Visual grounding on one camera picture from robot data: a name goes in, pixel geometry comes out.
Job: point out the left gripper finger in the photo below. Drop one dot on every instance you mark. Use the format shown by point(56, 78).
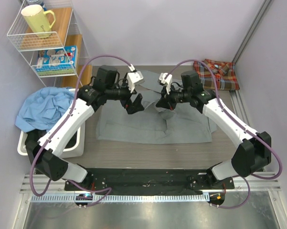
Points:
point(137, 105)
point(129, 107)

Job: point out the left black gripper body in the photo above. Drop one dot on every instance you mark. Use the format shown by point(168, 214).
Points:
point(123, 101)

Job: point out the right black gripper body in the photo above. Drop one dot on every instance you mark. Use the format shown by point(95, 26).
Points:
point(172, 99)

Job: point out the grey long sleeve shirt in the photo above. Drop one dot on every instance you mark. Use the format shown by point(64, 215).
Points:
point(183, 125)

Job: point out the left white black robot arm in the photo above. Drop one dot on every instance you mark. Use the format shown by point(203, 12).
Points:
point(45, 154)

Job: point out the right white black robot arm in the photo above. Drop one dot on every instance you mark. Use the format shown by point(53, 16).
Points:
point(252, 153)

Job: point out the folded plaid shirt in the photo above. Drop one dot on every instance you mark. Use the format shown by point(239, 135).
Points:
point(224, 73)

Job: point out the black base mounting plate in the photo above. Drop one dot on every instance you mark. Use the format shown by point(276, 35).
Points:
point(154, 182)

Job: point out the blue picture box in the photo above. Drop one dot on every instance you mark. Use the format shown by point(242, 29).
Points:
point(57, 61)

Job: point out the light blue shirt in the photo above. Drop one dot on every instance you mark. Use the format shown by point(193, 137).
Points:
point(43, 109)

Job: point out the black garment in bin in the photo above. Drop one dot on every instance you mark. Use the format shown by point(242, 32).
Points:
point(35, 135)

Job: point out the yellow mug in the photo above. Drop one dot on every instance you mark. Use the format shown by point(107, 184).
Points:
point(39, 20)

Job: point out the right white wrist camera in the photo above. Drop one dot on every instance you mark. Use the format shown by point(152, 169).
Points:
point(165, 79)

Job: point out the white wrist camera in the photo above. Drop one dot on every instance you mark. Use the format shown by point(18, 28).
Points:
point(165, 79)
point(134, 78)

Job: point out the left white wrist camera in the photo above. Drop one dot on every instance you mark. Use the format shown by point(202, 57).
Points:
point(134, 78)

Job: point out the white wire shelf rack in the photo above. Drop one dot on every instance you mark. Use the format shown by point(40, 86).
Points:
point(65, 32)

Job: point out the aluminium rail frame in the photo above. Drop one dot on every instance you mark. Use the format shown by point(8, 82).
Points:
point(261, 209)

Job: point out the aluminium corner post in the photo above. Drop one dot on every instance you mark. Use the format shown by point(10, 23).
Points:
point(264, 8)

